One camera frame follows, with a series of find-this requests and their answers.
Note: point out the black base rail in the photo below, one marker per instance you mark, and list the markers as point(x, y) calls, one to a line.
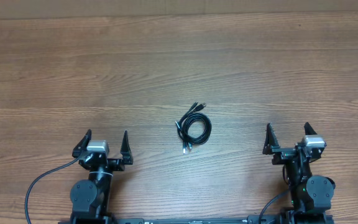
point(251, 219)

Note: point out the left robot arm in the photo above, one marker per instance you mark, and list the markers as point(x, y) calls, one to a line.
point(90, 197)

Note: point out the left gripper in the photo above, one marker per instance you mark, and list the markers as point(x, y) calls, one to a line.
point(118, 165)

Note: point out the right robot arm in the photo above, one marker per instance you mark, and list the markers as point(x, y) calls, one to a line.
point(310, 194)

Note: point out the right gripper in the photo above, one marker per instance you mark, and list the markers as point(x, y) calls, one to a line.
point(281, 153)

